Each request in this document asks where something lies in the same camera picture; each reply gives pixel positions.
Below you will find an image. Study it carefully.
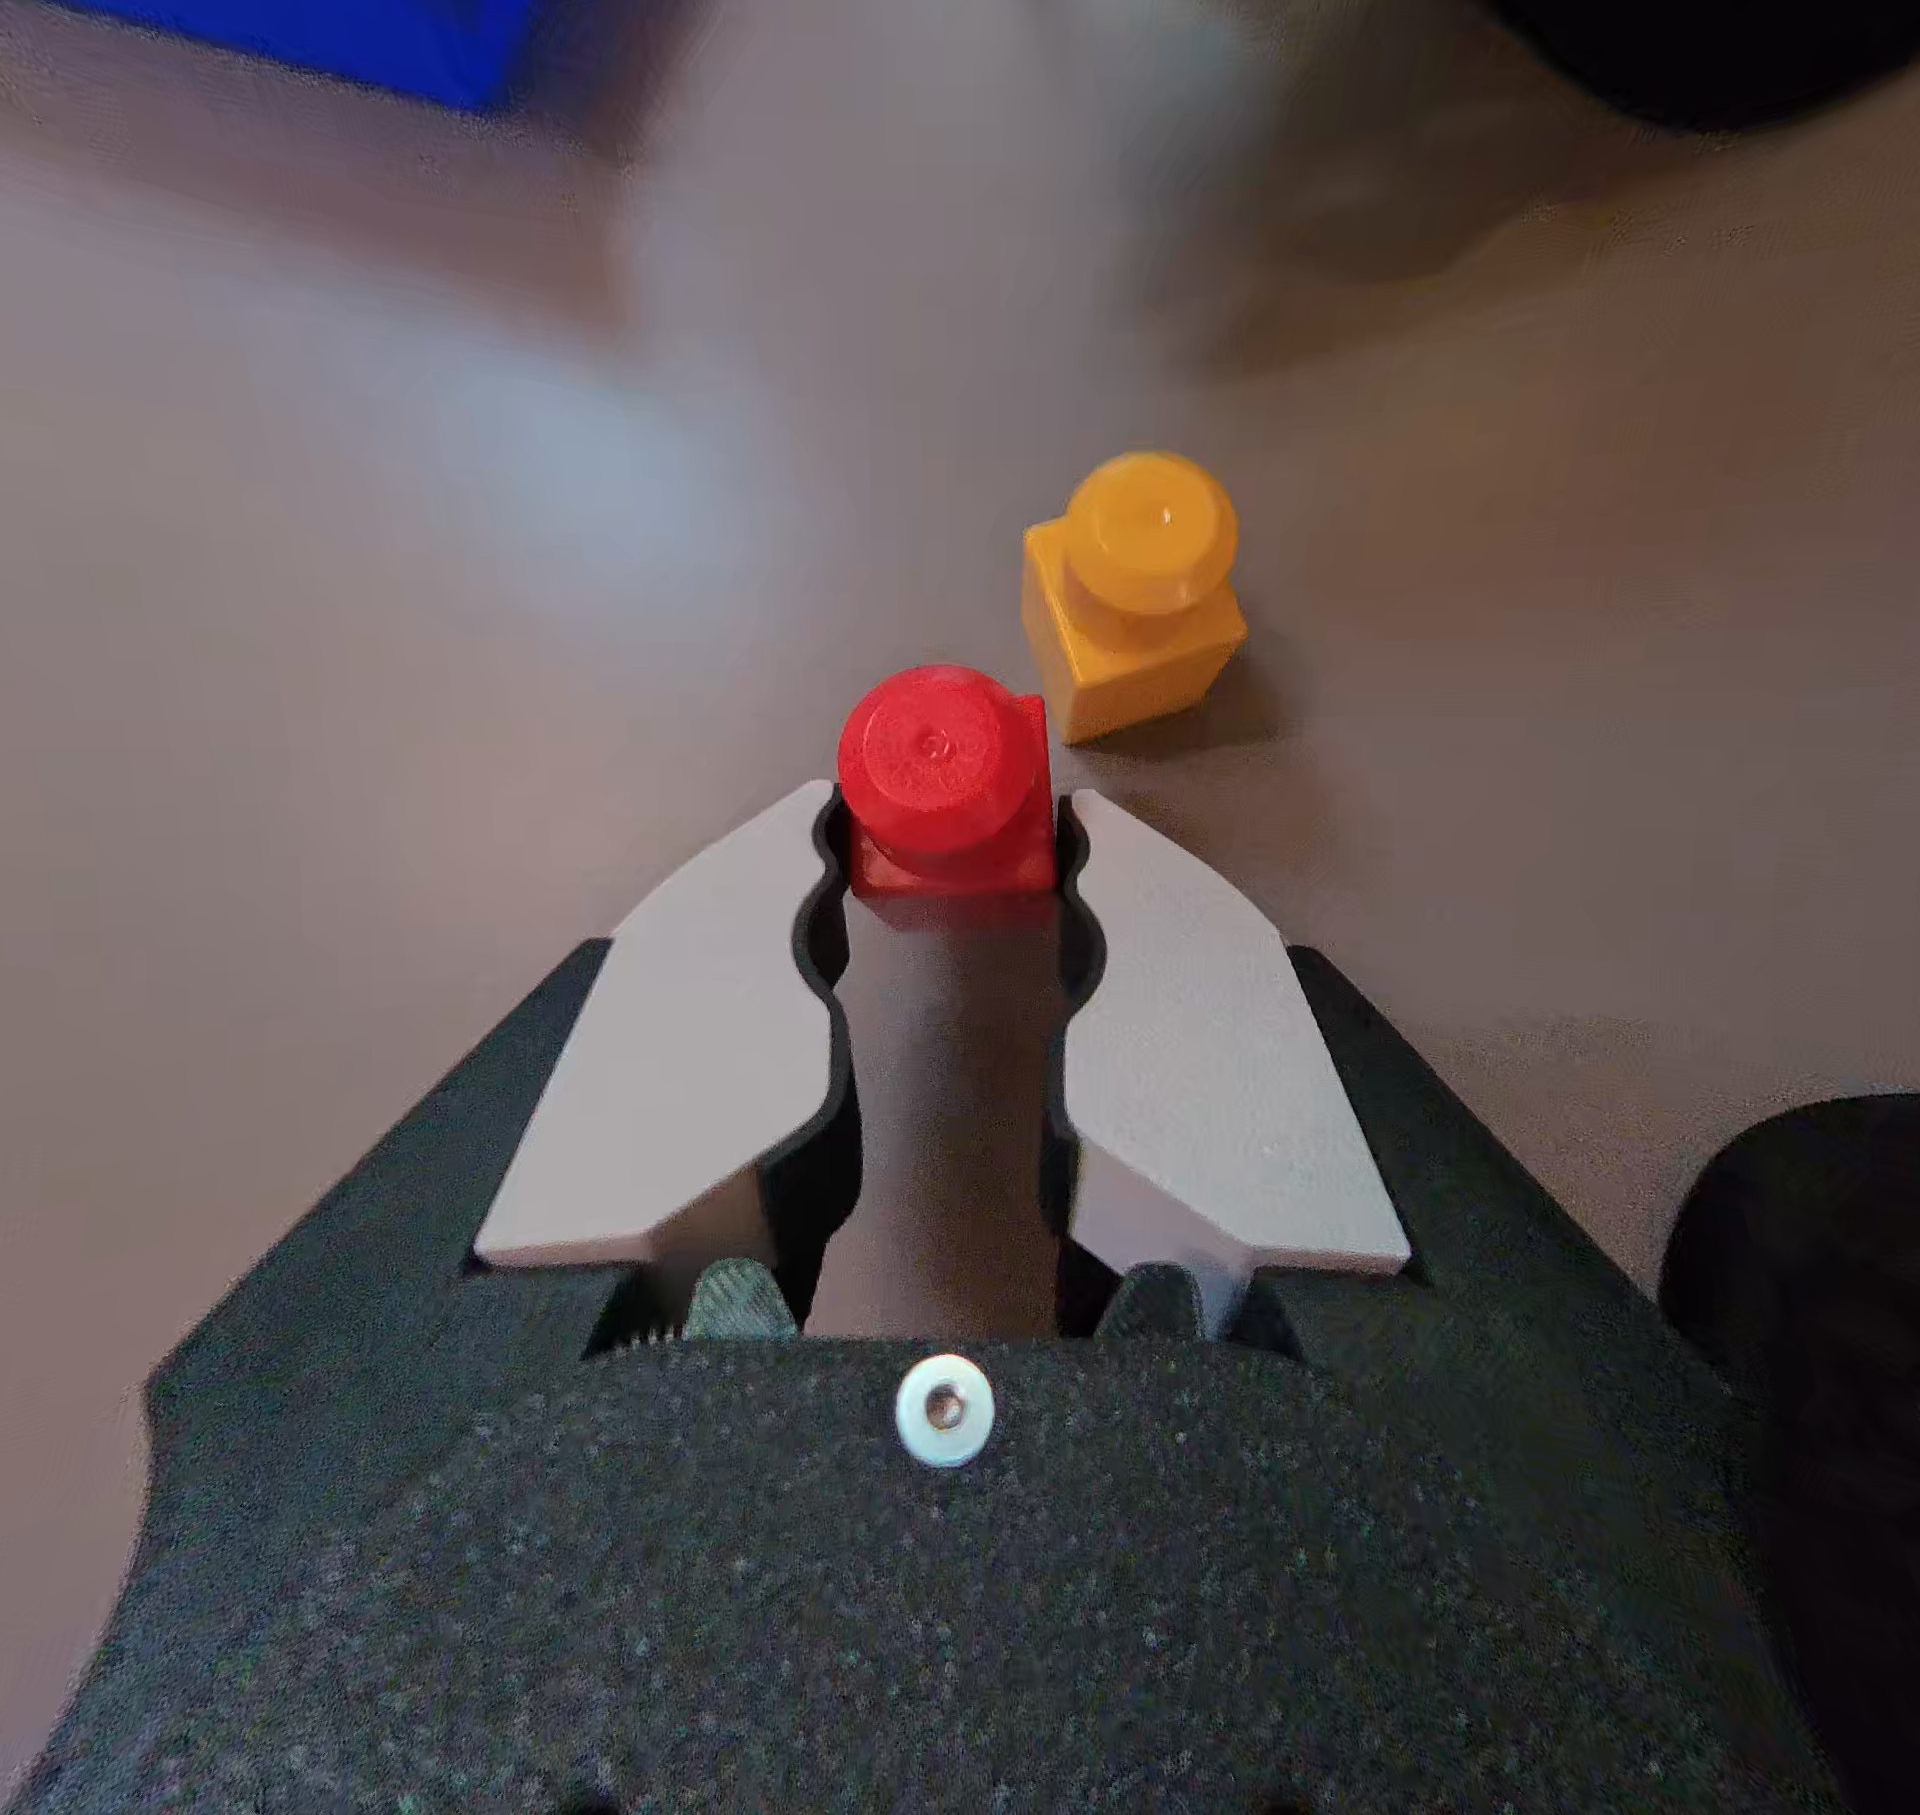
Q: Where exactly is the black textured pad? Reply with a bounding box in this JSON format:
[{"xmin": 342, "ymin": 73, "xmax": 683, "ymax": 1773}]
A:
[{"xmin": 1657, "ymin": 1093, "xmax": 1920, "ymax": 1815}]

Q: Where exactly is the red mega block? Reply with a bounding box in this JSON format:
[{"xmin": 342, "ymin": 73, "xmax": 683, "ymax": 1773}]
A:
[{"xmin": 836, "ymin": 664, "xmax": 1060, "ymax": 898}]

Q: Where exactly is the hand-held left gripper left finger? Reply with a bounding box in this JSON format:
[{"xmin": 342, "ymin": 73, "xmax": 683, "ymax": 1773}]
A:
[{"xmin": 473, "ymin": 779, "xmax": 866, "ymax": 1277}]

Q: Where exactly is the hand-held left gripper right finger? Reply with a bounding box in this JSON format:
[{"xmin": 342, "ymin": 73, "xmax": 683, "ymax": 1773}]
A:
[{"xmin": 1050, "ymin": 789, "xmax": 1415, "ymax": 1283}]

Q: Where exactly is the yellow mega block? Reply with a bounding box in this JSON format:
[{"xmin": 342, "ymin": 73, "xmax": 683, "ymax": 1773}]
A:
[{"xmin": 1024, "ymin": 452, "xmax": 1250, "ymax": 748}]

